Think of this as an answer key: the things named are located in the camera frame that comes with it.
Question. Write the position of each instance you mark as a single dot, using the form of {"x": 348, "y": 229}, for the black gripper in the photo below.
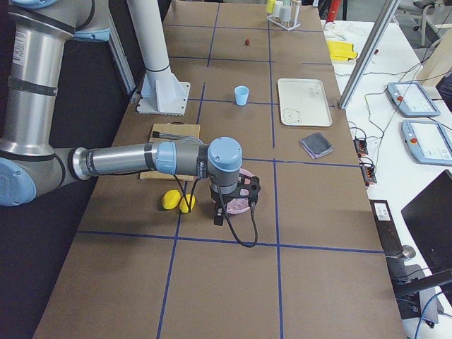
{"x": 218, "y": 198}

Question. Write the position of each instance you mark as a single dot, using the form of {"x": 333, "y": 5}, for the cream bear tray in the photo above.
{"x": 303, "y": 102}

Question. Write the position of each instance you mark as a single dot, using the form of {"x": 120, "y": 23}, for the grey folded cloth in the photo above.
{"x": 316, "y": 145}

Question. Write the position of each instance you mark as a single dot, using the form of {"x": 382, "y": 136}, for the teach pendant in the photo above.
{"x": 427, "y": 142}
{"x": 412, "y": 100}

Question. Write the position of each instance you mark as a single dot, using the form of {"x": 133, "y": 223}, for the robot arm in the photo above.
{"x": 30, "y": 167}

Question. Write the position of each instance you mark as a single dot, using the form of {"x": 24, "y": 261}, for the aluminium frame post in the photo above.
{"x": 377, "y": 32}

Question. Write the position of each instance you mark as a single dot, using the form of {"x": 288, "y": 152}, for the wooden cutting board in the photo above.
{"x": 167, "y": 132}

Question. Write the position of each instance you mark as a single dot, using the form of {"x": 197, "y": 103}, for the yellow cloth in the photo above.
{"x": 341, "y": 51}

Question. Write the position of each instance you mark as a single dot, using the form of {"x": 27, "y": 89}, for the yellow lemon near edge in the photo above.
{"x": 171, "y": 199}

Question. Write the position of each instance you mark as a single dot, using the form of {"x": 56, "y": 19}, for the black power box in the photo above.
{"x": 386, "y": 228}

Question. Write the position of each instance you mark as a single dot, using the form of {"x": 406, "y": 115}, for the yellow lemon near bowl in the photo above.
{"x": 187, "y": 203}

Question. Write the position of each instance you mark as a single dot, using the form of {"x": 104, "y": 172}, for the black monitor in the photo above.
{"x": 428, "y": 219}

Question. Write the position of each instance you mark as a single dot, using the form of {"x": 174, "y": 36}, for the steel rod black tip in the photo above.
{"x": 158, "y": 134}

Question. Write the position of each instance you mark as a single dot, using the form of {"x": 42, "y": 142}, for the pink bowl of ice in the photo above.
{"x": 240, "y": 205}

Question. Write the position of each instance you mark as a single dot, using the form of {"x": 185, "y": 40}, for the far teach pendant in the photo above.
{"x": 412, "y": 100}

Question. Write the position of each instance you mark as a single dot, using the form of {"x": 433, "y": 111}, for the near teach pendant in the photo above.
{"x": 427, "y": 142}

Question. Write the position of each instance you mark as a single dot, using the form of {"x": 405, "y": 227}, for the white wire cup rack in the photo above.
{"x": 294, "y": 22}

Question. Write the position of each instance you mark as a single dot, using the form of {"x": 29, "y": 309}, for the light blue cup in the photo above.
{"x": 241, "y": 94}

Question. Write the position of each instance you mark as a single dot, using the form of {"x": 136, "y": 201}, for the yellow upturned cup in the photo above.
{"x": 270, "y": 6}

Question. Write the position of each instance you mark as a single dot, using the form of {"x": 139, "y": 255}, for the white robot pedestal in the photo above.
{"x": 161, "y": 92}

